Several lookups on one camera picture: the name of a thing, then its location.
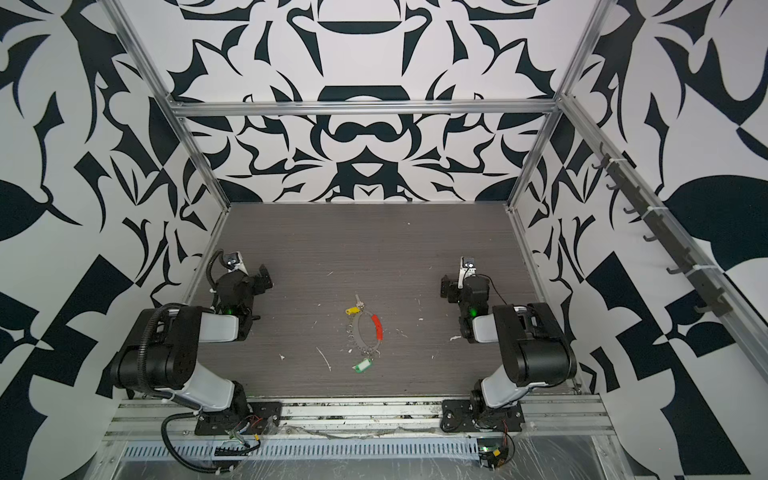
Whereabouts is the green key tag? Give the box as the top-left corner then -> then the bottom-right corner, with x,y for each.
353,358 -> 373,373

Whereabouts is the white slotted cable duct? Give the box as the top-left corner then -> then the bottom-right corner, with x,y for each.
119,437 -> 481,462

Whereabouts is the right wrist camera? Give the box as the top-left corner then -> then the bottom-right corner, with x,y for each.
458,256 -> 476,289

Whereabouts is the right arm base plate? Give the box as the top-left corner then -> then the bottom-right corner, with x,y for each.
440,399 -> 525,433

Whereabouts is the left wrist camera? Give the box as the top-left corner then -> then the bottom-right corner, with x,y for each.
222,251 -> 248,274

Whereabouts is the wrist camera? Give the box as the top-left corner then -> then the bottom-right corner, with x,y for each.
458,256 -> 476,289
222,251 -> 248,274

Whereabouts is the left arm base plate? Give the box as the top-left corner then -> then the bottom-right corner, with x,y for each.
194,401 -> 283,436

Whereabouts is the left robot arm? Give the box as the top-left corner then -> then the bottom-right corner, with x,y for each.
109,265 -> 273,418

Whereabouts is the aluminium front rail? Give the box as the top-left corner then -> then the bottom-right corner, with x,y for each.
103,393 -> 617,444

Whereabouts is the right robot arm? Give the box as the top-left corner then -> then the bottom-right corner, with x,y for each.
440,274 -> 577,415

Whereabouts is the yellow tagged key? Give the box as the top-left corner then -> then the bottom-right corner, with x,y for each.
345,295 -> 365,316

